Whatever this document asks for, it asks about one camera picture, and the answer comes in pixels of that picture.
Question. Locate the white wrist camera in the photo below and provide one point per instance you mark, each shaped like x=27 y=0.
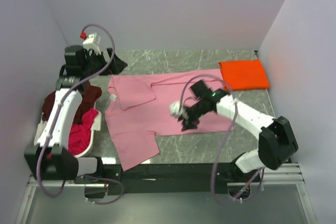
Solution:
x=91 y=41
x=177 y=110

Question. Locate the dark red t shirt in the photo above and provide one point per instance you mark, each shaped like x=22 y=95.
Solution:
x=91 y=95

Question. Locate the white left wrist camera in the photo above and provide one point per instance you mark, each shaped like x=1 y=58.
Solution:
x=91 y=41

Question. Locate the pink t shirt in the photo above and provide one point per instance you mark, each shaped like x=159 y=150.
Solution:
x=139 y=110

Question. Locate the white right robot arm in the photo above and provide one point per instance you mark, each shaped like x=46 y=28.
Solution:
x=276 y=139

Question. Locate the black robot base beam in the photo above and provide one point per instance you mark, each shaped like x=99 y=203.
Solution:
x=148 y=178

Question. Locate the aluminium rail frame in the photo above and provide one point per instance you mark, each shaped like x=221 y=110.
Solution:
x=287 y=174

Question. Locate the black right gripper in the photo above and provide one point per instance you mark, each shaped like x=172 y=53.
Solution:
x=191 y=115

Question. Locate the folded orange t shirt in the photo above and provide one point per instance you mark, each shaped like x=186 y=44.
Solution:
x=244 y=74

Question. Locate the magenta t shirt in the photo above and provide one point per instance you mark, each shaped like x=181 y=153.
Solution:
x=80 y=134

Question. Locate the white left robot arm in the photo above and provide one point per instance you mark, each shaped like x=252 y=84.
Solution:
x=50 y=158

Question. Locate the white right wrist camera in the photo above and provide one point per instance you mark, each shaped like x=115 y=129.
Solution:
x=177 y=110

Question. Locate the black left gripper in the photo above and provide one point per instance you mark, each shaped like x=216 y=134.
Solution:
x=105 y=60

